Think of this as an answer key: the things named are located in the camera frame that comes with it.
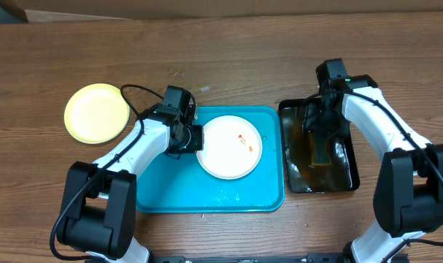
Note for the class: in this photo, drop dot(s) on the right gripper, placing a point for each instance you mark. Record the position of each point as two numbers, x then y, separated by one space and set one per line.
316 126

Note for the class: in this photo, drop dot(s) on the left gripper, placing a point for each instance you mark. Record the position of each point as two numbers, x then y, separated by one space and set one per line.
198 142

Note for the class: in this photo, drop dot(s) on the green yellow sponge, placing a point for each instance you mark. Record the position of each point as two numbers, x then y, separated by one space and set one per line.
319 147

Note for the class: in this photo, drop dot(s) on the white plate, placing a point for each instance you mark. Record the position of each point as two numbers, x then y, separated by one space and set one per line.
232 147

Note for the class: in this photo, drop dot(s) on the yellow-green plate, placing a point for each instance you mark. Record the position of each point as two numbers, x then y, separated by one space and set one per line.
96 114

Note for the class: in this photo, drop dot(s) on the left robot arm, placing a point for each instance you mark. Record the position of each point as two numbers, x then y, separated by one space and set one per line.
98 209

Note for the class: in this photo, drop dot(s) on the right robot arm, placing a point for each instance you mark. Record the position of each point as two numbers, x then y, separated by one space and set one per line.
408 198

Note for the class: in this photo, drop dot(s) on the teal plastic tray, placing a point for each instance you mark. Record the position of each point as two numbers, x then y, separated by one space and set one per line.
174 184

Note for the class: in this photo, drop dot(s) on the black water basin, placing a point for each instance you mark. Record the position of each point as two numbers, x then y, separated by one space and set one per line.
302 177

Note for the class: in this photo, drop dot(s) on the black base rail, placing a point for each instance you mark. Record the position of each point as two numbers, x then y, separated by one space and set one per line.
309 258

